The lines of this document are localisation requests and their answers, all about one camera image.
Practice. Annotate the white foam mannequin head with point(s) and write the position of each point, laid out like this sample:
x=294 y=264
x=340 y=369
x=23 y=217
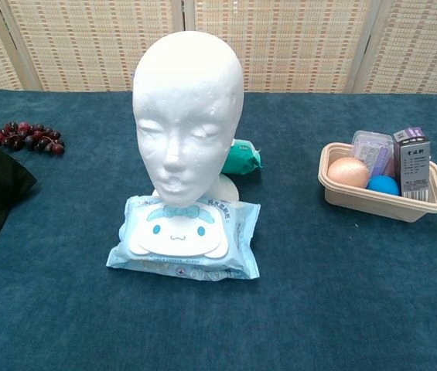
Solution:
x=187 y=116

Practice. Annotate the green tissue pack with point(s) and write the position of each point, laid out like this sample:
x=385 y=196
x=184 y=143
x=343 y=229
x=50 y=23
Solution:
x=243 y=160

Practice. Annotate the blue cartoon wet wipes pack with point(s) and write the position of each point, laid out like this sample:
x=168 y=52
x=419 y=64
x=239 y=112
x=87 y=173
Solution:
x=183 y=239

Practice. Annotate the peach pink ball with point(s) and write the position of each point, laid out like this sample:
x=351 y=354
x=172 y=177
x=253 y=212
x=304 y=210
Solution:
x=347 y=173

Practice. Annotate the blue felt table cover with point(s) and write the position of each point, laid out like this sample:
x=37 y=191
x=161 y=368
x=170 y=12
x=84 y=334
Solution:
x=318 y=290

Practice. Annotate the clear purple plastic box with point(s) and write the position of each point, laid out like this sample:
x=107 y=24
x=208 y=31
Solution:
x=373 y=154

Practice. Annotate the beige plastic tray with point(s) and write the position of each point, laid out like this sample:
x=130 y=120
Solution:
x=376 y=206

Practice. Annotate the blue ball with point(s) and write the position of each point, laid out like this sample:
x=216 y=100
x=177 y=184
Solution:
x=383 y=186

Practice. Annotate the dark red grape bunch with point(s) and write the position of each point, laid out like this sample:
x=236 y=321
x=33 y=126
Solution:
x=28 y=137

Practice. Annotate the grey purple carton box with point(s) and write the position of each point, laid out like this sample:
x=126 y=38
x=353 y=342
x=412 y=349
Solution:
x=415 y=170

